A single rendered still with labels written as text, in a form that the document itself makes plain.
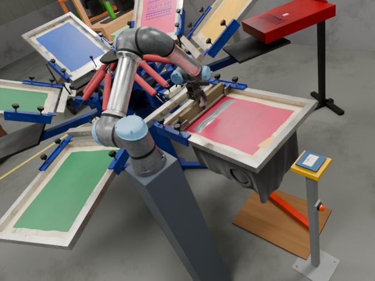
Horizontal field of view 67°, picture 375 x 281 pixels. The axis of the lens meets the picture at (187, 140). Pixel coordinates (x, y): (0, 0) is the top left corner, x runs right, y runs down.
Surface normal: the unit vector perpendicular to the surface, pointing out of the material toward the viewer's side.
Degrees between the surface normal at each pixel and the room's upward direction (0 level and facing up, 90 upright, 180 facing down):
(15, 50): 90
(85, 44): 32
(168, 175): 90
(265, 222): 0
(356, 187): 0
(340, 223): 0
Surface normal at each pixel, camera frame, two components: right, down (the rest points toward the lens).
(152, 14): -0.38, -0.29
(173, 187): 0.63, 0.31
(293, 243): -0.29, -0.75
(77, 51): 0.11, -0.48
